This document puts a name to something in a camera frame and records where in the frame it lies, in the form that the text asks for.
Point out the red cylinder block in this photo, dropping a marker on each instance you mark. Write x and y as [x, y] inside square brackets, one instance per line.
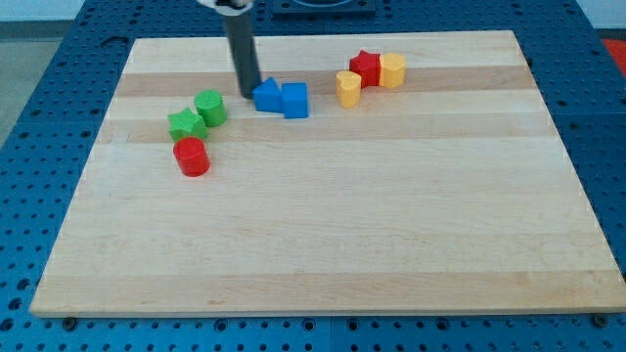
[191, 156]

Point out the yellow hexagon block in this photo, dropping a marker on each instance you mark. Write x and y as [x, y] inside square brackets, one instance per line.
[392, 70]

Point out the green cylinder block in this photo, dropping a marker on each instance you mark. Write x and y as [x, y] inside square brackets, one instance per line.
[210, 106]

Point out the green star block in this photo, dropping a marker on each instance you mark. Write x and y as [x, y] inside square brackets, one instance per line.
[186, 123]

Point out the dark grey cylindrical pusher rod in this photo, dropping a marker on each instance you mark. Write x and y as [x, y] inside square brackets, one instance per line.
[239, 31]

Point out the blue cube block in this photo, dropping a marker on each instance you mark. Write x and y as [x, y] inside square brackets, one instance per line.
[295, 100]

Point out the light wooden board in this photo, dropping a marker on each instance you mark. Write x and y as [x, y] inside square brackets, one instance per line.
[452, 194]

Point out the red star block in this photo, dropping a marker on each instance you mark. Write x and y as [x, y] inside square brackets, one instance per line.
[368, 66]

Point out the blue triangle block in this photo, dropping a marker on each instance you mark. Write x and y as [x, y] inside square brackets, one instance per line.
[267, 96]

